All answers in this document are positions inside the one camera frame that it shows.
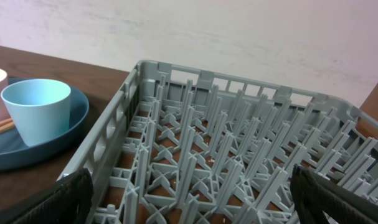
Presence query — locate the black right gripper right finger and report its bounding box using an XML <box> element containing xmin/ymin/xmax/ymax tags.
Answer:
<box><xmin>290</xmin><ymin>164</ymin><xmax>378</xmax><ymax>224</ymax></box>

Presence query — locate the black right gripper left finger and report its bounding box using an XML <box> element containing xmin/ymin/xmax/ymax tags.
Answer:
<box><xmin>0</xmin><ymin>168</ymin><xmax>93</xmax><ymax>224</ymax></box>

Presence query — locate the grey dishwasher rack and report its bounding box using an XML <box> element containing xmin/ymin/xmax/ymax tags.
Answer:
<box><xmin>62</xmin><ymin>60</ymin><xmax>378</xmax><ymax>223</ymax></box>

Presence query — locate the dark blue plate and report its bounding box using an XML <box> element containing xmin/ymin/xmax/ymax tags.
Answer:
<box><xmin>0</xmin><ymin>86</ymin><xmax>90</xmax><ymax>171</ymax></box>

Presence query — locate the light blue cup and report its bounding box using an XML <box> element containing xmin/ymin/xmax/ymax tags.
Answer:
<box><xmin>1</xmin><ymin>79</ymin><xmax>72</xmax><ymax>146</ymax></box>

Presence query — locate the wooden chopstick right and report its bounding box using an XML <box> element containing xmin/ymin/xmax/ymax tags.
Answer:
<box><xmin>0</xmin><ymin>118</ymin><xmax>14</xmax><ymax>131</ymax></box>

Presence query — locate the wooden chopstick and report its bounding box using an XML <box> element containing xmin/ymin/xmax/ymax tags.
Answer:
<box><xmin>0</xmin><ymin>118</ymin><xmax>14</xmax><ymax>131</ymax></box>
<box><xmin>0</xmin><ymin>119</ymin><xmax>15</xmax><ymax>134</ymax></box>

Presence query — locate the wooden chopstick left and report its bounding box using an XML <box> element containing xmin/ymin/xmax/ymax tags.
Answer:
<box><xmin>0</xmin><ymin>119</ymin><xmax>15</xmax><ymax>134</ymax></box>

